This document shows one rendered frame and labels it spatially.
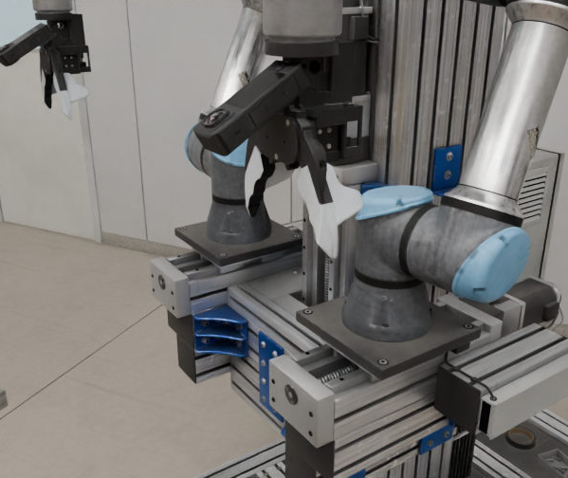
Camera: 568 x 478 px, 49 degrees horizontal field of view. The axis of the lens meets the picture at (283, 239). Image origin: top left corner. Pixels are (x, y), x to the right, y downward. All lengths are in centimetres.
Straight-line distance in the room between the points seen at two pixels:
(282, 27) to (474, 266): 44
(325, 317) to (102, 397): 179
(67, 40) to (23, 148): 320
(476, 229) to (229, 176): 63
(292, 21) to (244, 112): 9
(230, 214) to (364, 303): 47
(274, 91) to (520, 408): 74
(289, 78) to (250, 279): 89
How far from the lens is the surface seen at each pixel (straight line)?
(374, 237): 98
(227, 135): 57
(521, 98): 93
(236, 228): 138
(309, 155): 59
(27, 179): 462
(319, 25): 59
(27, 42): 136
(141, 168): 390
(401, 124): 116
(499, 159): 91
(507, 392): 112
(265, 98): 58
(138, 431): 256
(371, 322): 102
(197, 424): 255
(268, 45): 61
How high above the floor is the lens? 156
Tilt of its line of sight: 22 degrees down
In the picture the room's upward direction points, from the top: straight up
